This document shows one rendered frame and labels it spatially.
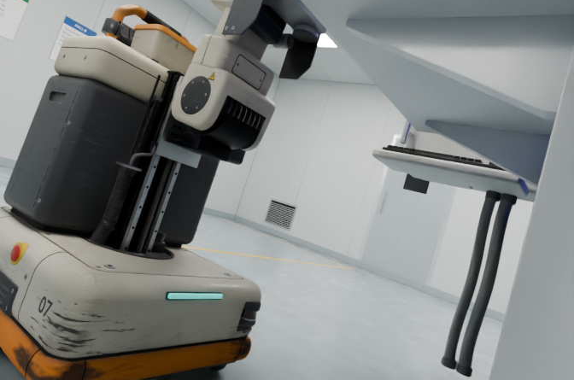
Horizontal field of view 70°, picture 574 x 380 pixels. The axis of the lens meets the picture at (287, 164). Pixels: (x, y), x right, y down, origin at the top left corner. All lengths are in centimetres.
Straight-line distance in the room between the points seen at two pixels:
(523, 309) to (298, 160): 703
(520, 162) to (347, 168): 589
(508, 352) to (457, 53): 39
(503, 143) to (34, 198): 116
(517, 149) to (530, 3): 53
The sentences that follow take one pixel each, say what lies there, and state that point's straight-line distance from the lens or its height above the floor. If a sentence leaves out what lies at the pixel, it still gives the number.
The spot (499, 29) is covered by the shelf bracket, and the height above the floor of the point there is 84.
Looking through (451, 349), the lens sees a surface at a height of 24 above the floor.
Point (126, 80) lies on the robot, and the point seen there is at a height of 72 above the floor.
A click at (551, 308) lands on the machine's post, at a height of 51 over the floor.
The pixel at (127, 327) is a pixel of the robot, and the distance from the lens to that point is 99.
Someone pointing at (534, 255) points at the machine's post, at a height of 55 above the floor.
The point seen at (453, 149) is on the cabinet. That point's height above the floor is 90.
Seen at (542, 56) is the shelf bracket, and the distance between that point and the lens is 62.
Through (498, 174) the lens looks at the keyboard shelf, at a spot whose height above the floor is 79.
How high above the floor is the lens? 52
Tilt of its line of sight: 6 degrees up
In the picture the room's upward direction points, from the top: 18 degrees clockwise
